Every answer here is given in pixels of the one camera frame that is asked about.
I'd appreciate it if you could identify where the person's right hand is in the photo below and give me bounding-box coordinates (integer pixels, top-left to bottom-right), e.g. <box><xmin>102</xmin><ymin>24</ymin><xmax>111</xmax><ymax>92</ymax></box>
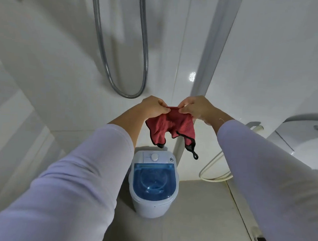
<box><xmin>177</xmin><ymin>95</ymin><xmax>218</xmax><ymax>127</ymax></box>

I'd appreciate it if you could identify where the small white blue washing machine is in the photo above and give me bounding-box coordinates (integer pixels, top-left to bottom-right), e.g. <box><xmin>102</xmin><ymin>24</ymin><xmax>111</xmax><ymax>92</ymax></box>
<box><xmin>127</xmin><ymin>150</ymin><xmax>180</xmax><ymax>220</ymax></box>

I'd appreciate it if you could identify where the cream bidet hose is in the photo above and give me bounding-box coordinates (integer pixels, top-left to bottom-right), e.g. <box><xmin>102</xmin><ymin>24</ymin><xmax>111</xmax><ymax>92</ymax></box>
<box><xmin>199</xmin><ymin>124</ymin><xmax>264</xmax><ymax>184</ymax></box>

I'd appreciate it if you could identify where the white wall pipe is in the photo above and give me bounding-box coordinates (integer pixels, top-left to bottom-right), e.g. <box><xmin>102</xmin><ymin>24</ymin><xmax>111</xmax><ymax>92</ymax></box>
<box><xmin>190</xmin><ymin>0</ymin><xmax>243</xmax><ymax>99</ymax></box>

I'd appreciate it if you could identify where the silver shower hose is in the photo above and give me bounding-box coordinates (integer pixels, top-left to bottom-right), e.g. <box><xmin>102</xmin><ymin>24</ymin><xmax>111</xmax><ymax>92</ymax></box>
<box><xmin>88</xmin><ymin>0</ymin><xmax>151</xmax><ymax>99</ymax></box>

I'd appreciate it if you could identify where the white toilet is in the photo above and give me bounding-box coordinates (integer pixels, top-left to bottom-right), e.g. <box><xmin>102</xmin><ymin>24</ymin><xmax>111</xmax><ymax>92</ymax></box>
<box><xmin>266</xmin><ymin>111</ymin><xmax>318</xmax><ymax>172</ymax></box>

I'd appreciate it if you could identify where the person's left forearm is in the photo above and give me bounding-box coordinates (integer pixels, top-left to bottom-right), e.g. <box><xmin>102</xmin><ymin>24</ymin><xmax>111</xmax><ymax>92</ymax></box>
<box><xmin>0</xmin><ymin>97</ymin><xmax>149</xmax><ymax>241</ymax></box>

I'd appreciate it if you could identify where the red cloth with black trim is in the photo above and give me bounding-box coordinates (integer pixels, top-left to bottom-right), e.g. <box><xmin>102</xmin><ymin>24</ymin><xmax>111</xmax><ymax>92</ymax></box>
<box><xmin>144</xmin><ymin>106</ymin><xmax>201</xmax><ymax>160</ymax></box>

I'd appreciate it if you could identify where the person's right forearm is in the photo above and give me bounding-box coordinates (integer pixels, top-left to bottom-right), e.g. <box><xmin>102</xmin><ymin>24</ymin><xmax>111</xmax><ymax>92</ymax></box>
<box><xmin>200</xmin><ymin>107</ymin><xmax>318</xmax><ymax>241</ymax></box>

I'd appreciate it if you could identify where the person's left hand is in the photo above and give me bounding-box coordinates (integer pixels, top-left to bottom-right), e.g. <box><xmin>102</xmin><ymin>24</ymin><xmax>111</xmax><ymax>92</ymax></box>
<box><xmin>139</xmin><ymin>95</ymin><xmax>172</xmax><ymax>119</ymax></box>

